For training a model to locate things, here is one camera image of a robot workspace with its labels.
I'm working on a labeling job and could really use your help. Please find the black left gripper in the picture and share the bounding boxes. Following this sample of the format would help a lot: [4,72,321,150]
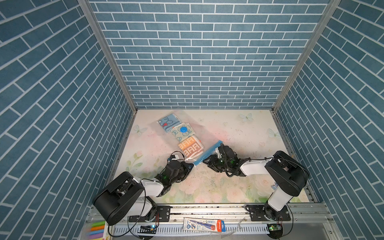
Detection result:
[168,162,195,186]

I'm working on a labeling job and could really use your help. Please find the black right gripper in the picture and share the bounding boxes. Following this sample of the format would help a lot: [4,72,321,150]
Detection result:
[202,154,231,173]

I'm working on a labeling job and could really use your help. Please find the clear vacuum bag blue zip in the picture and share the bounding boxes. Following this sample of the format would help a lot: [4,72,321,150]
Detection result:
[157,111,223,166]

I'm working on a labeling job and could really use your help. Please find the blue cartoon towel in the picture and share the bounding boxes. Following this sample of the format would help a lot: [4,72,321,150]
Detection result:
[158,114,181,133]

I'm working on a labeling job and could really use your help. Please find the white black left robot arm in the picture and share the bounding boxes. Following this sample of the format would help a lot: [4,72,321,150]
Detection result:
[93,160,194,226]

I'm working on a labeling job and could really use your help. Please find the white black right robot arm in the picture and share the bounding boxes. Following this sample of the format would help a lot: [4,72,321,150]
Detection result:
[203,143,310,221]

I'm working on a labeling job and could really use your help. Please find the red blue toothbrush package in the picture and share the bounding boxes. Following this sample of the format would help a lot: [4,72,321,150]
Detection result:
[183,218,227,233]

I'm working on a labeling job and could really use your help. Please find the pink pen holder cup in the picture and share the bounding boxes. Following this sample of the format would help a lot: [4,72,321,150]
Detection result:
[271,182,279,191]

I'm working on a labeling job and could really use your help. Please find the coloured marker pack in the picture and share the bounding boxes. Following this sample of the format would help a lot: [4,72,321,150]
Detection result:
[86,221,107,240]

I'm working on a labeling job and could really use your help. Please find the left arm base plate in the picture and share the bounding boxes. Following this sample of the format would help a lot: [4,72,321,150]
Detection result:
[129,206,171,223]

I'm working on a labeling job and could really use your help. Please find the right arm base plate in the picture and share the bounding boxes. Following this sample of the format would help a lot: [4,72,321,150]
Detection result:
[245,203,292,222]

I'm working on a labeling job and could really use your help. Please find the aluminium mounting rail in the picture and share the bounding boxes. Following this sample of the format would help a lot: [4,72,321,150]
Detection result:
[86,202,334,224]

